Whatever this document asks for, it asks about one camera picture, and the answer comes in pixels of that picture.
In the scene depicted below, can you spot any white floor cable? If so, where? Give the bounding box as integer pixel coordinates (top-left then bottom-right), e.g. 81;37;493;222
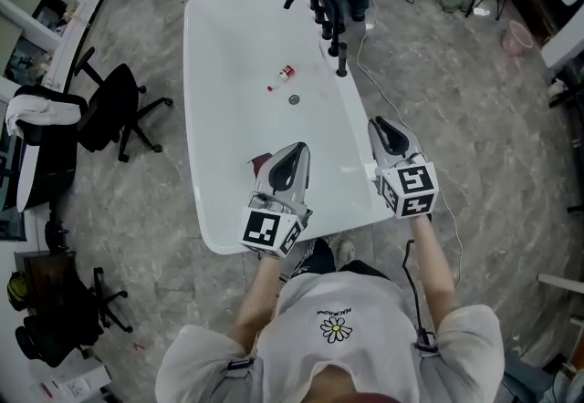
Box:
355;22;464;289

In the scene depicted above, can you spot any white desk with papers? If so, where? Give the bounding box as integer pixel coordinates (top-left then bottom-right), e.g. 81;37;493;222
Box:
17;359;113;403

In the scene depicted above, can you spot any pink basin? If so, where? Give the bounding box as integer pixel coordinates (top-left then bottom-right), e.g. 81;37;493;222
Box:
501;19;536;57

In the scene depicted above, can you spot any red white bottle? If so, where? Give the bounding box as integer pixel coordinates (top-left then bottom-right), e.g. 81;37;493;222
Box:
266;64;296;93

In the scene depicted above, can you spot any person's left forearm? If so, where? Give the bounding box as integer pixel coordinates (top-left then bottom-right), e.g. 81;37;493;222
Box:
232;253;287;355

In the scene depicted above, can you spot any person's white shoe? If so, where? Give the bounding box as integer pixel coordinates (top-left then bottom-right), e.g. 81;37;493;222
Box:
334;235;357;271

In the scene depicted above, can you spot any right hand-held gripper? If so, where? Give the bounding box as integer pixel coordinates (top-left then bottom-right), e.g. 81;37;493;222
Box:
367;117;440;221

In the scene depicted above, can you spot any black power cable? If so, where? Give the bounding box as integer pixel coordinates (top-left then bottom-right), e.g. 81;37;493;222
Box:
401;238;438;351

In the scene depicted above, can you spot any white daisy t-shirt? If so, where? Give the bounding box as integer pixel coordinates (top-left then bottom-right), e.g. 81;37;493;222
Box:
156;271;506;403

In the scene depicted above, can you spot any black curved faucet spout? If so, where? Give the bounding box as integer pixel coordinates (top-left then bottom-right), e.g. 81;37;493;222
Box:
283;0;342;57

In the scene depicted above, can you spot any round black table white top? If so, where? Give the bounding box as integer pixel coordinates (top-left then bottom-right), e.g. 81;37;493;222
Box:
15;123;78;213

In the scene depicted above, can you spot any white cloth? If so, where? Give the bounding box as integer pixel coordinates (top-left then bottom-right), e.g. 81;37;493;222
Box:
4;95;84;137

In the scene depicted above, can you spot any person's right forearm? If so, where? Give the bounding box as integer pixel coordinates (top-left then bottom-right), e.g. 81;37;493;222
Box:
407;213;457;335

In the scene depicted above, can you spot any grey shoulder strap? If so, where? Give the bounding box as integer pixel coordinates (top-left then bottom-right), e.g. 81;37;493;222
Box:
221;357;266;403
414;330;485;403

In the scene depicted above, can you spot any black backpack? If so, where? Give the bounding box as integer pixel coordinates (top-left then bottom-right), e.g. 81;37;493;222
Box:
15;314;92;369

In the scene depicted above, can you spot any black office chair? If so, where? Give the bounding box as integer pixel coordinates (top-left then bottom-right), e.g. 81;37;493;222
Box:
22;250;134;368
12;46;174;164

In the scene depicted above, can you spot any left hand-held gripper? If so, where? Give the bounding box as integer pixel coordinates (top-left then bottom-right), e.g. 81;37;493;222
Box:
237;141;315;260

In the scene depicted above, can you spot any white bathtub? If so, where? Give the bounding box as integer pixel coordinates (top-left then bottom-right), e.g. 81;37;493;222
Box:
182;0;396;256

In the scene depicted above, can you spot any dark red cloth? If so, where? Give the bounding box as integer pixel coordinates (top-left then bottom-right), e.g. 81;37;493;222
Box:
247;151;276;178

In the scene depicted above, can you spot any yellow green bag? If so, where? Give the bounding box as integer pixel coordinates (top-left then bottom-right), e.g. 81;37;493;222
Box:
5;271;29;312

